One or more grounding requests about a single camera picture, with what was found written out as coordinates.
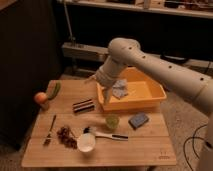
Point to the metal fork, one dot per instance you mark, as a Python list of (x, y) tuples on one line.
[(48, 137)]

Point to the white handled spatula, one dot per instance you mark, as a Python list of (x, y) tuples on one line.
[(105, 135)]

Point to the grey metal shelf rail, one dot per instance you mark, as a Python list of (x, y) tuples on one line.
[(100, 54)]

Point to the green plastic cup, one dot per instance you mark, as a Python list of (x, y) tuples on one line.
[(112, 121)]

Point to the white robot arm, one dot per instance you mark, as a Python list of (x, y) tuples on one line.
[(193, 87)]

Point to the orange plastic bin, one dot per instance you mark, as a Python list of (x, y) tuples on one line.
[(143, 92)]

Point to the wooden table board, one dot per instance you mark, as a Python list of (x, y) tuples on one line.
[(147, 145)]

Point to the bunch of dark grapes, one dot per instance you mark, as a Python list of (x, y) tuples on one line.
[(65, 137)]

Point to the striped brown chocolate bar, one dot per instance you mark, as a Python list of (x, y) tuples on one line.
[(83, 106)]

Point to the blue sponge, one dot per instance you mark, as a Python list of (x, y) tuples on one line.
[(138, 120)]

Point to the orange peach fruit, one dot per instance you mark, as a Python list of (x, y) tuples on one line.
[(41, 98)]

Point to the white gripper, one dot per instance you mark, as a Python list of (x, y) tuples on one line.
[(106, 76)]

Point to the upper wooden shelf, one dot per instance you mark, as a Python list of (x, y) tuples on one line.
[(150, 6)]

